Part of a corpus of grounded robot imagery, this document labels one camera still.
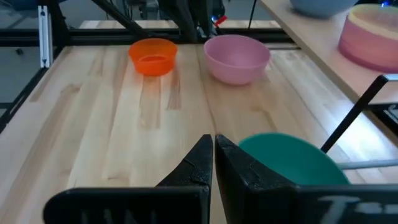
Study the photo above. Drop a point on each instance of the large teal bowl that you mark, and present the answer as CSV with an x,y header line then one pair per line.
x,y
295,158

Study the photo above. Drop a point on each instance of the large pink bowl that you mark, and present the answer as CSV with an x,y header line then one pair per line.
x,y
236,60

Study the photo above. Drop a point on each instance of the small orange bowl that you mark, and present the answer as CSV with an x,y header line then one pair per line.
x,y
153,57

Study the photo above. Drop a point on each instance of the small yellow bowl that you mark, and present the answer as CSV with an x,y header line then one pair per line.
x,y
377,17

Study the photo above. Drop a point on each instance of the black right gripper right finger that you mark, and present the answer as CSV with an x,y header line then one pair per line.
x,y
264,202

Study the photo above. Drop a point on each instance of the large blue bowl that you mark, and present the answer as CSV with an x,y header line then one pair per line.
x,y
320,7

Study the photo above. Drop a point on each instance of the silver aluminium extrusion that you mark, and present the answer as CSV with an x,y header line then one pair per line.
x,y
45,37

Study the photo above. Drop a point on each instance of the small purple bowl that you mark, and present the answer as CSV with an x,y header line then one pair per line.
x,y
367,46

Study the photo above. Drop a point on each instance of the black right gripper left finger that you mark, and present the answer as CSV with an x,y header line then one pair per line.
x,y
140,205

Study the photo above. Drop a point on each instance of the wooden shelf with black legs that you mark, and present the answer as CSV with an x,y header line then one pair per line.
x,y
317,40

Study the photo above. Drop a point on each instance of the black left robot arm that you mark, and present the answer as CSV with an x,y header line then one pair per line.
x,y
186,18

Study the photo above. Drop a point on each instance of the red tag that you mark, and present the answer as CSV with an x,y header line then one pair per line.
x,y
220,20

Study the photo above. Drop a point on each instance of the black aluminium table frame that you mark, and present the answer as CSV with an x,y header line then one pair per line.
x,y
93,33

